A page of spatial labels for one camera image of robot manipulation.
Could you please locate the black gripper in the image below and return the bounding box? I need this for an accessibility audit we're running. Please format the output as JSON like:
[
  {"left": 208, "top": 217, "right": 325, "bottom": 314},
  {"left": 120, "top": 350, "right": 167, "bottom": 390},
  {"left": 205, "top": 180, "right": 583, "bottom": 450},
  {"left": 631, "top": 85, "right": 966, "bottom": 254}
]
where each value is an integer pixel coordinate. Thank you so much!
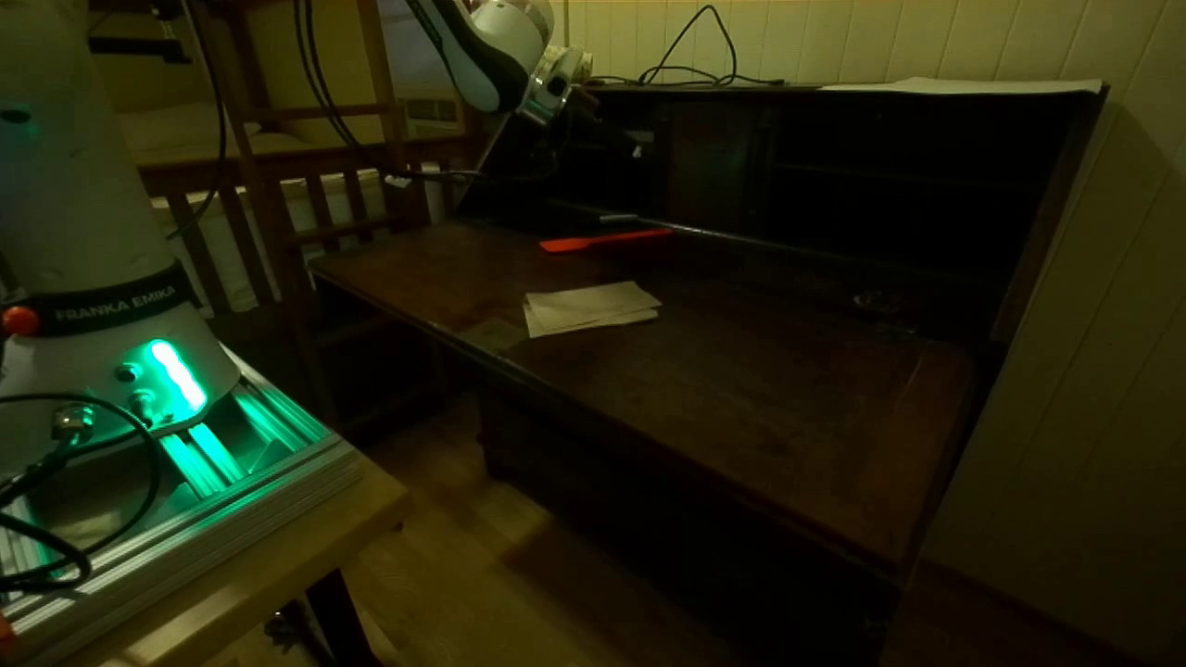
[{"left": 544, "top": 76, "right": 649, "bottom": 162}]

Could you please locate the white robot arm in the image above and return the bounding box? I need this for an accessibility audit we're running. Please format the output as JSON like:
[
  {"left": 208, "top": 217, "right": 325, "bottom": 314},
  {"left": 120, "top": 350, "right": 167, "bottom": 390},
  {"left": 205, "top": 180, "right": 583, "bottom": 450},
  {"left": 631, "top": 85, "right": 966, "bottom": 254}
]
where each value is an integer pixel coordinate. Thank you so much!
[{"left": 0, "top": 0, "right": 589, "bottom": 413}]

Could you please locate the white paper sheet on cabinet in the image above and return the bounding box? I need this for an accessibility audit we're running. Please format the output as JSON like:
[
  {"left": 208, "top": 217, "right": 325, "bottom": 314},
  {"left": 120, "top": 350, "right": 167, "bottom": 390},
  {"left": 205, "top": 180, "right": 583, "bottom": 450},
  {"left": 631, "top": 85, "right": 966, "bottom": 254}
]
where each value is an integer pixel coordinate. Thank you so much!
[{"left": 819, "top": 76, "right": 1109, "bottom": 95}]

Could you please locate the orange plastic spatula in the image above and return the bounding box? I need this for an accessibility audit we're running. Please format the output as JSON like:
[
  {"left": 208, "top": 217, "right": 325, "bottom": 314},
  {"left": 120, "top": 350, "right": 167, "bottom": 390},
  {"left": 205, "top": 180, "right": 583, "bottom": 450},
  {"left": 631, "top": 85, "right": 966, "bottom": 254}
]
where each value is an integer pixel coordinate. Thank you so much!
[{"left": 533, "top": 230, "right": 673, "bottom": 254}]

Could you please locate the dark wooden secretary desk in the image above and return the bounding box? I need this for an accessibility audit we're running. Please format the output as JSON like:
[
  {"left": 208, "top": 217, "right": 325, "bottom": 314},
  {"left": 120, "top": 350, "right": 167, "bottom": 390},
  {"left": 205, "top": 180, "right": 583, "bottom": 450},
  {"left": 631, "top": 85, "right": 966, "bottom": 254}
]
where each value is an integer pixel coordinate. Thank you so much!
[{"left": 318, "top": 85, "right": 1103, "bottom": 667}]

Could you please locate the wooden slatted chair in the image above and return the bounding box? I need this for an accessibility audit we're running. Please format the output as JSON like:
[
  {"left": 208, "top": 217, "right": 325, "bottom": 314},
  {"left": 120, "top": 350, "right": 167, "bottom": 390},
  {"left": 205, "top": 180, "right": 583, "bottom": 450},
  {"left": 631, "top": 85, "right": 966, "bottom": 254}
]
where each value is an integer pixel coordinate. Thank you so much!
[{"left": 146, "top": 0, "right": 458, "bottom": 424}]

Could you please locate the black cable on cabinet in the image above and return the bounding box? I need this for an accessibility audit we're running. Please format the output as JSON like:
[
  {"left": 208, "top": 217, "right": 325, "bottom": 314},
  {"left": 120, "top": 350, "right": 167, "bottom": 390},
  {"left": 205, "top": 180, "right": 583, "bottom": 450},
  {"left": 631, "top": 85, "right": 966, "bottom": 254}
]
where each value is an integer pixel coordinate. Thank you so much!
[{"left": 631, "top": 0, "right": 788, "bottom": 93}]

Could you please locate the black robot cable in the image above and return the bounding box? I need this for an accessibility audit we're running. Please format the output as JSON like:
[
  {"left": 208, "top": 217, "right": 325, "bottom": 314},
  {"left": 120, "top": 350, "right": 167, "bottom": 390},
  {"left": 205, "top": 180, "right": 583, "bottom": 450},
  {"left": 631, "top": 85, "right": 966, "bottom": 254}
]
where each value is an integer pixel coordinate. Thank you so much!
[{"left": 0, "top": 390, "right": 162, "bottom": 595}]

